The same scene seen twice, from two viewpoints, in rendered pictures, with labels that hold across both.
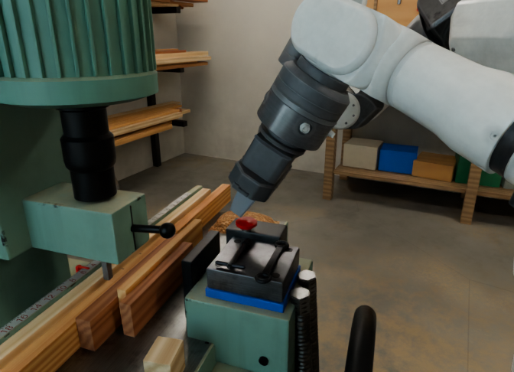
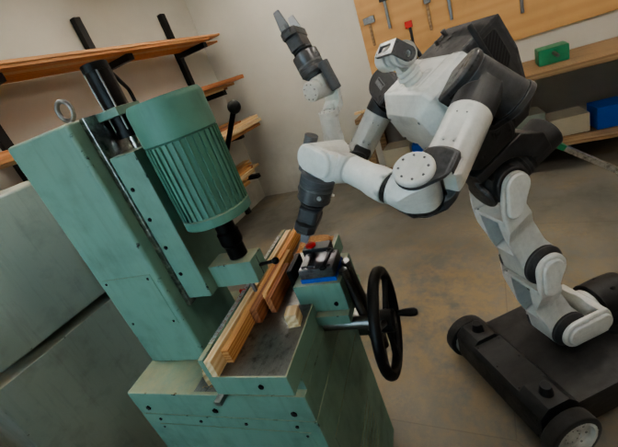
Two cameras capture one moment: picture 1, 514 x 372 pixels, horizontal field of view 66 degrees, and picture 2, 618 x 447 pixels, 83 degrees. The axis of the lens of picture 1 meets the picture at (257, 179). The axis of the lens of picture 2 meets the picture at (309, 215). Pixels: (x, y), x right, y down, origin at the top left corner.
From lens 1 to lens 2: 0.44 m
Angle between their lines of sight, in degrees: 5
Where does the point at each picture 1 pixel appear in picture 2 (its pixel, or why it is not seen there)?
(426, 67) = (350, 170)
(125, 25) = (231, 185)
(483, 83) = (368, 174)
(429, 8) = (375, 94)
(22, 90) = (202, 225)
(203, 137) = (276, 179)
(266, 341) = (334, 294)
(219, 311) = (310, 288)
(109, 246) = (253, 275)
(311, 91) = (315, 184)
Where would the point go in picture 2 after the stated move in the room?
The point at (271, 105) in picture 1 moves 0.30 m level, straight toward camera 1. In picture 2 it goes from (302, 193) to (300, 253)
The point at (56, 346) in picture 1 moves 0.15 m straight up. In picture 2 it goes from (246, 323) to (222, 277)
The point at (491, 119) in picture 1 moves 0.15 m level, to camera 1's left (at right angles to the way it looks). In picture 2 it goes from (373, 188) to (303, 212)
